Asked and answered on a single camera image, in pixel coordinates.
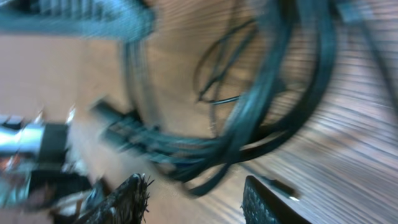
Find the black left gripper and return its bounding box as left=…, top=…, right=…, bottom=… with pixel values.
left=1, top=115, right=92, bottom=209

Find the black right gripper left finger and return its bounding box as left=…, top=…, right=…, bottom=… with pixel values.
left=74, top=174, right=152, bottom=224

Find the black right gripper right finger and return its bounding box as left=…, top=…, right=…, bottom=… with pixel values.
left=241, top=175, right=310, bottom=224

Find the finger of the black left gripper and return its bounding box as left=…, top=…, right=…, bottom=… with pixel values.
left=1, top=0, right=155, bottom=40

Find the thin black USB cable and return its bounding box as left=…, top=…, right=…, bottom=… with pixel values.
left=192, top=18, right=301, bottom=202

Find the thick black USB cable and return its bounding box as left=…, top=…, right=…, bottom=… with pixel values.
left=90, top=0, right=338, bottom=198

